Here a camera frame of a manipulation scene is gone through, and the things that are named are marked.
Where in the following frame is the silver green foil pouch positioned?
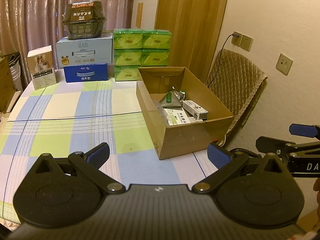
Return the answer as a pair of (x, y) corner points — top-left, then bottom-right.
(160, 90), (185, 108)

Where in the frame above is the checkered tablecloth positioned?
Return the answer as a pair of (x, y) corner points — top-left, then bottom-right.
(1, 71), (216, 222)

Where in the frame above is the quilted brown chair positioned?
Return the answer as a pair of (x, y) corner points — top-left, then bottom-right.
(205, 49), (267, 145)

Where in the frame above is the dark blue milk carton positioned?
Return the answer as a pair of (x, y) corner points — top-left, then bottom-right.
(63, 63), (108, 83)

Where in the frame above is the light blue milk carton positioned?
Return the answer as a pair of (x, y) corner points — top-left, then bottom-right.
(56, 33), (113, 68)

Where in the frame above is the white humidifier product box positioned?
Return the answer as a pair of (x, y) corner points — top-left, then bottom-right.
(27, 45), (56, 90)

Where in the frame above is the green tissue pack bundle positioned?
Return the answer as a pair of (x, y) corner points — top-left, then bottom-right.
(113, 29), (171, 81)

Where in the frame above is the black noodle bowl pack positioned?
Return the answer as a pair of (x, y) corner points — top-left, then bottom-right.
(62, 1), (106, 40)

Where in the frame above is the wooden door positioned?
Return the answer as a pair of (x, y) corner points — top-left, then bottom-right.
(155, 0), (227, 82)

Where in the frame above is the pink curtain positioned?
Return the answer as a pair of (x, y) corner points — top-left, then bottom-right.
(1, 0), (133, 86)

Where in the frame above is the wall power socket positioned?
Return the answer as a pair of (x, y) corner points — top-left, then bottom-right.
(232, 31), (243, 47)

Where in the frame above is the black power cable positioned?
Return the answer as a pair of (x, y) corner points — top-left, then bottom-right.
(207, 32), (241, 88)

